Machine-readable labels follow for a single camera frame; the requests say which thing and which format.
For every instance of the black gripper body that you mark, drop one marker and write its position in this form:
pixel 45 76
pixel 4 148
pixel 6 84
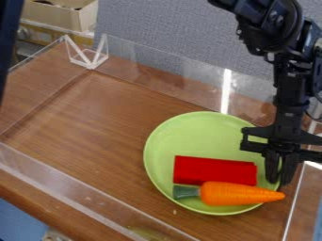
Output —
pixel 283 137

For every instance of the orange toy carrot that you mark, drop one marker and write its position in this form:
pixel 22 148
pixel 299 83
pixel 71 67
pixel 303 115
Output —
pixel 219 193

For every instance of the cardboard box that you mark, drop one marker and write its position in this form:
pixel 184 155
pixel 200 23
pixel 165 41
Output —
pixel 68 14

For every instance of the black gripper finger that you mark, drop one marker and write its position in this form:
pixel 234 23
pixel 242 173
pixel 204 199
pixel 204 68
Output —
pixel 290 161
pixel 271 163

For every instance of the clear acrylic tray wall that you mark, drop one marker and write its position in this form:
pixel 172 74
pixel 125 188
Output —
pixel 80 108

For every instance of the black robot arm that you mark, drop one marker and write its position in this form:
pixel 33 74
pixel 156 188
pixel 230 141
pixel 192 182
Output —
pixel 286 39

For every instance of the wooden shelf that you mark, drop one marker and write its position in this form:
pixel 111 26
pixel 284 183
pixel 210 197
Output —
pixel 34 35

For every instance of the green plastic plate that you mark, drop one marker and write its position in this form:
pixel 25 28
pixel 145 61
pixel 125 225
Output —
pixel 199 134

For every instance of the red plastic block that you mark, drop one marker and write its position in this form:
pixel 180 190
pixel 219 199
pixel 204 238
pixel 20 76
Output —
pixel 195 170

